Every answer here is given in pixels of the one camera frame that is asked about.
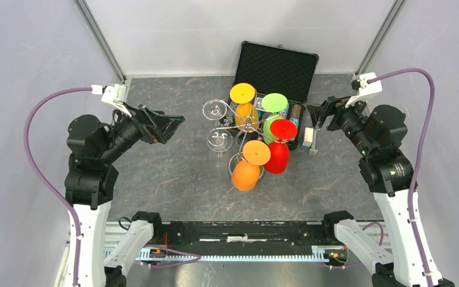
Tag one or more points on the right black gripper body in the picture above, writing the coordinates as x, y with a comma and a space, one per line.
344, 118

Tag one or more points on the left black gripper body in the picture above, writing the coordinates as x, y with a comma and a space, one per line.
147, 131

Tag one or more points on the red plastic wine glass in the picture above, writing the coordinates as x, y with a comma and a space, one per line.
282, 130

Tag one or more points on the green plastic wine glass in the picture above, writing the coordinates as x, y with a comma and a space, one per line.
275, 103

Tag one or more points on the clear wine glass front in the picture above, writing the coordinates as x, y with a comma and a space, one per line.
220, 141

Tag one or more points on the clear wine glass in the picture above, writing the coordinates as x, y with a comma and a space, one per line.
220, 141
214, 109

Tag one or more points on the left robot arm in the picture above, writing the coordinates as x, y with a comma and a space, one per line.
89, 186

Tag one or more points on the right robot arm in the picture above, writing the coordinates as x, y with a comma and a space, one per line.
389, 176

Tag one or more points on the clear wine glass rear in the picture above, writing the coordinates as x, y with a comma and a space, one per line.
214, 109

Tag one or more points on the yellow plastic wine glass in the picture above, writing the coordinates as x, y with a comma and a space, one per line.
245, 113

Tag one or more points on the chrome wine glass rack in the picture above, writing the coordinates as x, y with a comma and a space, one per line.
245, 130

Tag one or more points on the orange plastic wine glass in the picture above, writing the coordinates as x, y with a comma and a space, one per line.
247, 171

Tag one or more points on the white toy brick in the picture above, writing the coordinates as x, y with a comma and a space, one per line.
308, 137

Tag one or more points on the grey toy brick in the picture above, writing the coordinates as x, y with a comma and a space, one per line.
313, 148

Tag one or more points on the black poker chip case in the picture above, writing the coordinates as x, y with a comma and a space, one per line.
266, 69

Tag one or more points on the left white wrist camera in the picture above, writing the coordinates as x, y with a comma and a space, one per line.
115, 95

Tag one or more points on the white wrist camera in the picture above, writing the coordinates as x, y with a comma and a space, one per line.
115, 95
365, 88

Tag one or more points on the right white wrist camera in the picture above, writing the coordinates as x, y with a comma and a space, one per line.
365, 88

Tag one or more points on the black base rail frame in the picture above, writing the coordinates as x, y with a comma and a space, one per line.
185, 242

